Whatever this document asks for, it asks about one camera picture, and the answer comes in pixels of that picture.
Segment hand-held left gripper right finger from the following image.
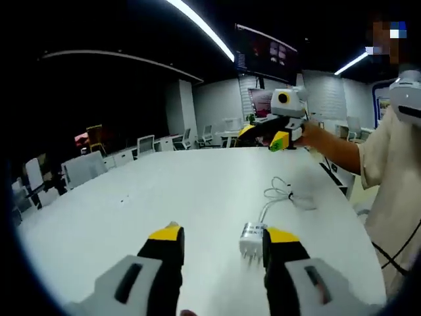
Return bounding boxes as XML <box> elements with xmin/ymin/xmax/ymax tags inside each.
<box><xmin>262</xmin><ymin>226</ymin><xmax>363</xmax><ymax>316</ymax></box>

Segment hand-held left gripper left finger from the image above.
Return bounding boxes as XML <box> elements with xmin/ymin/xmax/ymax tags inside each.
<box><xmin>70</xmin><ymin>221</ymin><xmax>186</xmax><ymax>316</ymax></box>

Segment white charger adapter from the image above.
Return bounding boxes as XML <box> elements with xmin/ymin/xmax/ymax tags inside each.
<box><xmin>239</xmin><ymin>222</ymin><xmax>268</xmax><ymax>268</ymax></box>

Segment white Type-C cable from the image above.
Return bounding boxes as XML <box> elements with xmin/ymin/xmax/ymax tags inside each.
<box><xmin>257</xmin><ymin>176</ymin><xmax>318</xmax><ymax>228</ymax></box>

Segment white desk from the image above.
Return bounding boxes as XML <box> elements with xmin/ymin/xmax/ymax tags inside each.
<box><xmin>18</xmin><ymin>146</ymin><xmax>387</xmax><ymax>316</ymax></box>

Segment person's right hand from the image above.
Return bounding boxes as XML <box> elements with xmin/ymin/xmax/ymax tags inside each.
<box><xmin>291</xmin><ymin>120</ymin><xmax>326</xmax><ymax>151</ymax></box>

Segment large hanging display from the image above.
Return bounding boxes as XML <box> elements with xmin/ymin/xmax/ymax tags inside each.
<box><xmin>235</xmin><ymin>22</ymin><xmax>302</xmax><ymax>85</ymax></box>

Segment white office chair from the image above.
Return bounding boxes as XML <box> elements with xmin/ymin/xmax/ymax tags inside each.
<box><xmin>136</xmin><ymin>134</ymin><xmax>156</xmax><ymax>156</ymax></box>
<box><xmin>345</xmin><ymin>115</ymin><xmax>363</xmax><ymax>143</ymax></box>
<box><xmin>172</xmin><ymin>127</ymin><xmax>193</xmax><ymax>151</ymax></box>
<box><xmin>196</xmin><ymin>124</ymin><xmax>214</xmax><ymax>148</ymax></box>
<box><xmin>25</xmin><ymin>157</ymin><xmax>61</xmax><ymax>209</ymax></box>

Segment ceiling vent grille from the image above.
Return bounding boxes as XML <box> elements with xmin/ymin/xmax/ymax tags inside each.
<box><xmin>235</xmin><ymin>50</ymin><xmax>248</xmax><ymax>72</ymax></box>

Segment ceiling light strip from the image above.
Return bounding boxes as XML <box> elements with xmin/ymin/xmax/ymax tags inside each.
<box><xmin>166</xmin><ymin>0</ymin><xmax>236</xmax><ymax>63</ymax></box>
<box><xmin>334</xmin><ymin>51</ymin><xmax>370</xmax><ymax>76</ymax></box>

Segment white drawer cabinet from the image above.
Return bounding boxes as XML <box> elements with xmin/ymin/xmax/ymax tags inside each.
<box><xmin>105</xmin><ymin>147</ymin><xmax>136</xmax><ymax>169</ymax></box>

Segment white worn device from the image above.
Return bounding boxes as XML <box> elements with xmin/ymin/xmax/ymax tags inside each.
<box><xmin>389</xmin><ymin>68</ymin><xmax>421</xmax><ymax>128</ymax></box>

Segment white mesh chair back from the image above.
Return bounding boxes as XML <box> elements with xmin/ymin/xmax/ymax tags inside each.
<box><xmin>61</xmin><ymin>150</ymin><xmax>109</xmax><ymax>192</ymax></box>

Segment person in beige shirt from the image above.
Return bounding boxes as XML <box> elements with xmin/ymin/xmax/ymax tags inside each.
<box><xmin>358</xmin><ymin>105</ymin><xmax>421</xmax><ymax>297</ymax></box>

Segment yellow cart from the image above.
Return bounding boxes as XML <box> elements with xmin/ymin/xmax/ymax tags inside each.
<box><xmin>86</xmin><ymin>124</ymin><xmax>108</xmax><ymax>157</ymax></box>

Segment red wall display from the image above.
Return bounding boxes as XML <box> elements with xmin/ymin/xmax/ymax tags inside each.
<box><xmin>247</xmin><ymin>87</ymin><xmax>276</xmax><ymax>118</ymax></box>

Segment black device cable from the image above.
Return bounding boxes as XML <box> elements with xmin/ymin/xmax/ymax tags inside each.
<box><xmin>371</xmin><ymin>220</ymin><xmax>421</xmax><ymax>276</ymax></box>

